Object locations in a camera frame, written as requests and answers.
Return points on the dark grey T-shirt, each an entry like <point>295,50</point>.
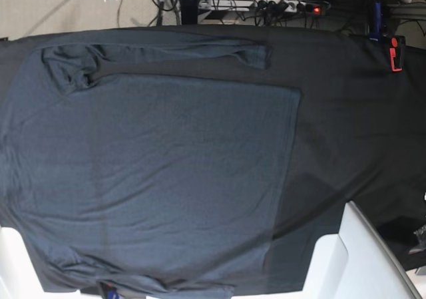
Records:
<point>163,186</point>

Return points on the white power strip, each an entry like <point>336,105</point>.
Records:
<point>245,5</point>

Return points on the black monitor stand pole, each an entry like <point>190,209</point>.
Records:
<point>189,12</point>

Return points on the black table cloth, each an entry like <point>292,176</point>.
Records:
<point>359,133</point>

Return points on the blue clamp at bottom edge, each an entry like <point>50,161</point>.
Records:
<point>107,291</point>

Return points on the red and black clamp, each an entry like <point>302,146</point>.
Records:
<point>397,53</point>

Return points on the white chair left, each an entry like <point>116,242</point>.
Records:
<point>18,277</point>

